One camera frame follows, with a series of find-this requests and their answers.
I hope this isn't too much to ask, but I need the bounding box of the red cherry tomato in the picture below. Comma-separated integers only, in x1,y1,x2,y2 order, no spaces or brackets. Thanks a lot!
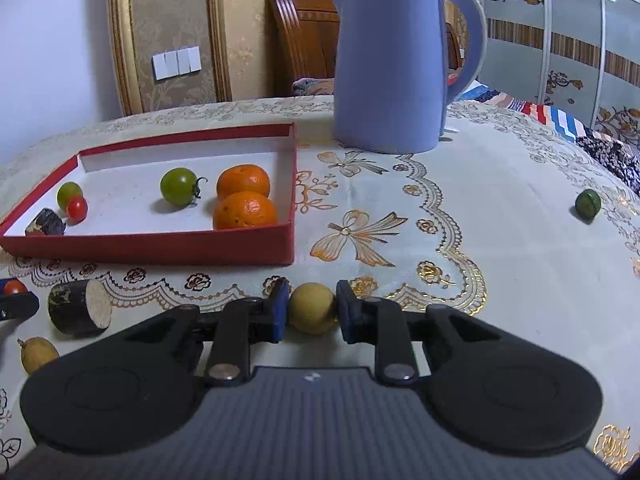
1,280,28,296
66,195,88,223

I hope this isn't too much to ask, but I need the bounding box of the brown longan fruit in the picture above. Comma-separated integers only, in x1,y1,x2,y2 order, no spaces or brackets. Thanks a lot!
17,337,60,375

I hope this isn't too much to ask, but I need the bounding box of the black sugarcane piece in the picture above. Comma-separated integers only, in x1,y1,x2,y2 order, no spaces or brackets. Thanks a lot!
48,280,112,337

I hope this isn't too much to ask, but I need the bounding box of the small green tomato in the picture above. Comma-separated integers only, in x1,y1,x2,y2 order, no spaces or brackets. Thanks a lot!
56,181,84,211

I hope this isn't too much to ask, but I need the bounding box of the yellow round longan fruit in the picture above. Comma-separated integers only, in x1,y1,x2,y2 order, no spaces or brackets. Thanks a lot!
288,282,336,335

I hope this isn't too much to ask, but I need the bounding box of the green tomato with stem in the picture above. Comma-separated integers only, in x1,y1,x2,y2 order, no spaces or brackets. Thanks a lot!
160,167,207,208

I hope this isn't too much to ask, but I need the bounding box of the orange mandarin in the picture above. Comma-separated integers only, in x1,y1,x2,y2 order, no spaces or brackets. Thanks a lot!
216,164,271,200
213,191,278,230

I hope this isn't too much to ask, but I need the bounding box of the red shallow cardboard box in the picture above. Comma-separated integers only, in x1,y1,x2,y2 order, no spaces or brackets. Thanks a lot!
1,124,296,266

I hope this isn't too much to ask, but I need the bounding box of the cream embroidered tablecloth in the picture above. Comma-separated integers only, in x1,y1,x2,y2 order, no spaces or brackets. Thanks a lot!
1,96,639,471

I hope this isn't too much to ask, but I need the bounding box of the small dark green lime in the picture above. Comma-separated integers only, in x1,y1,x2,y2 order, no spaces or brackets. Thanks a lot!
574,188,601,222

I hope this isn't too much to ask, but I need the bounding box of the colourful striped bedding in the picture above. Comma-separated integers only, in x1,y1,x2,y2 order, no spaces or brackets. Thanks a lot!
292,66,640,198

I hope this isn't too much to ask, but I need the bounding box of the blue electric kettle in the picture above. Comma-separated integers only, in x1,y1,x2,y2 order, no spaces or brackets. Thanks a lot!
332,0,487,154

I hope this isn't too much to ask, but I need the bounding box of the sliding door wardrobe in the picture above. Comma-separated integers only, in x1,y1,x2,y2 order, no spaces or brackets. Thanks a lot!
477,0,639,148

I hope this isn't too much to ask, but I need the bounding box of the wooden bed headboard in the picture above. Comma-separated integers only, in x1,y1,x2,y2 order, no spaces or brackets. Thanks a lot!
264,0,467,98

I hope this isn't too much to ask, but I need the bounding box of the white wall switch panel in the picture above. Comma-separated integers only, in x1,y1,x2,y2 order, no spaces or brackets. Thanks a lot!
151,46,202,81

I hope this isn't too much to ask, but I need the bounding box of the gold wall frame moulding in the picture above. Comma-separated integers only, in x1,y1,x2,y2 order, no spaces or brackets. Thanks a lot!
107,0,232,115

